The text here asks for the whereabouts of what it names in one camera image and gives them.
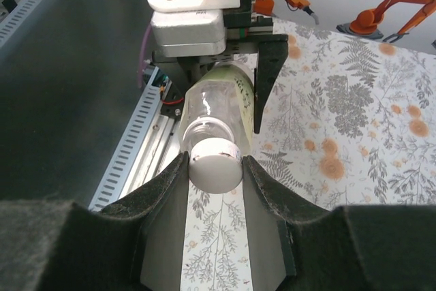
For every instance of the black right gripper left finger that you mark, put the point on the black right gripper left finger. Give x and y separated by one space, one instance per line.
68 253

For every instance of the white bottle cap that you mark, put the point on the white bottle cap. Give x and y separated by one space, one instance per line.
214 171

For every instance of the wide aluminium frame rail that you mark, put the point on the wide aluminium frame rail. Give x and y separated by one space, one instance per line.
153 154

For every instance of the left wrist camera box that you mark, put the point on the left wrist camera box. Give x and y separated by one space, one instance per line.
190 15

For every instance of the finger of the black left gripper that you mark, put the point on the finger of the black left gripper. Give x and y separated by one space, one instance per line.
190 69
269 66

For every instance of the grey sheet metal tray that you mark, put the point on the grey sheet metal tray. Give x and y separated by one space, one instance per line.
68 100

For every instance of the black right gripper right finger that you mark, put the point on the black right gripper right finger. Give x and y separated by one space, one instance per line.
357 253

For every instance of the clear bottle pale yellow label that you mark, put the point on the clear bottle pale yellow label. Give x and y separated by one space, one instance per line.
221 100

